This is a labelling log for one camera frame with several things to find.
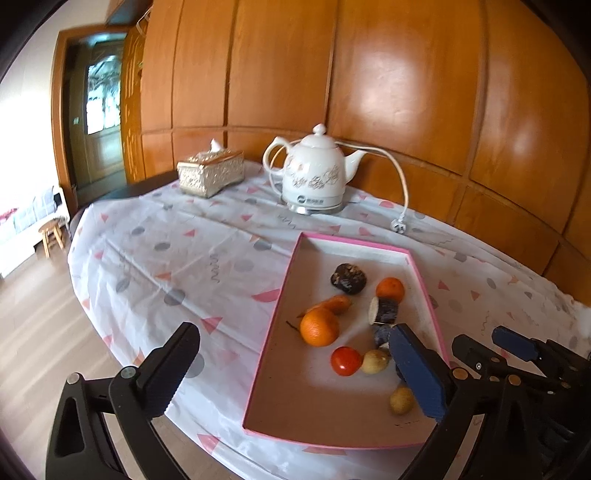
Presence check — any large dark wrinkled fruit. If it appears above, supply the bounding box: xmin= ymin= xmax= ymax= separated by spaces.
xmin=329 ymin=263 xmax=369 ymax=295

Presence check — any dark table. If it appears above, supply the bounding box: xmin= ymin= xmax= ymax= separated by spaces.
xmin=69 ymin=171 xmax=181 ymax=232

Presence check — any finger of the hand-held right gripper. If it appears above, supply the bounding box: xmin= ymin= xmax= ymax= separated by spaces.
xmin=492 ymin=325 xmax=548 ymax=363
xmin=451 ymin=335 xmax=509 ymax=379

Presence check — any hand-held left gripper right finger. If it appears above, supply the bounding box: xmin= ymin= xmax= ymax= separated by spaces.
xmin=389 ymin=323 xmax=548 ymax=480

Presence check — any small yellow fruit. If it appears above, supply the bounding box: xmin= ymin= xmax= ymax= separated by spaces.
xmin=390 ymin=387 xmax=416 ymax=415
xmin=361 ymin=348 xmax=392 ymax=376

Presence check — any pink shallow cardboard box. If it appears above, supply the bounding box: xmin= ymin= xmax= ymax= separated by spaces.
xmin=242 ymin=232 xmax=451 ymax=450

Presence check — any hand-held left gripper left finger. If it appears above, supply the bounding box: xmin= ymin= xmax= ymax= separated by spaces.
xmin=45 ymin=322 xmax=201 ymax=480

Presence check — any white patterned tablecloth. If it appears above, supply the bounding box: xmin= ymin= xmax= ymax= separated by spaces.
xmin=68 ymin=159 xmax=591 ymax=480

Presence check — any small wooden stool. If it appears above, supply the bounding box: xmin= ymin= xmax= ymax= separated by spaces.
xmin=38 ymin=220 xmax=69 ymax=259

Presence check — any white sofa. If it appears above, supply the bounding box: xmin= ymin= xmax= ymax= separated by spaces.
xmin=0 ymin=185 xmax=70 ymax=278

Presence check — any wooden door with glass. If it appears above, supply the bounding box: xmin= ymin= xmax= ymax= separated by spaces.
xmin=60 ymin=39 xmax=130 ymax=185

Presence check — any orange with stem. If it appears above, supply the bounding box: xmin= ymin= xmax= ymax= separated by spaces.
xmin=286 ymin=307 xmax=340 ymax=348

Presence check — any white kettle power cord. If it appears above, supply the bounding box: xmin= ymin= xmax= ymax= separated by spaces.
xmin=348 ymin=148 xmax=411 ymax=233

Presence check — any small red tomato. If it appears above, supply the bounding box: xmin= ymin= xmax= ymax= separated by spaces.
xmin=331 ymin=347 xmax=363 ymax=376

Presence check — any small carrot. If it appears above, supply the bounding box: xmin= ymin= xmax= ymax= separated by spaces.
xmin=297 ymin=295 xmax=352 ymax=319

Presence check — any stemless orange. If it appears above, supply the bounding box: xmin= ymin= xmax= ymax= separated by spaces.
xmin=376 ymin=277 xmax=406 ymax=303

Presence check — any white ceramic electric kettle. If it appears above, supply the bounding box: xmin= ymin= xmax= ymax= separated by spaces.
xmin=262 ymin=124 xmax=368 ymax=215

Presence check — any ornate silver tissue box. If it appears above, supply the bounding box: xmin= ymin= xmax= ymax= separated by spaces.
xmin=177 ymin=138 xmax=245 ymax=199

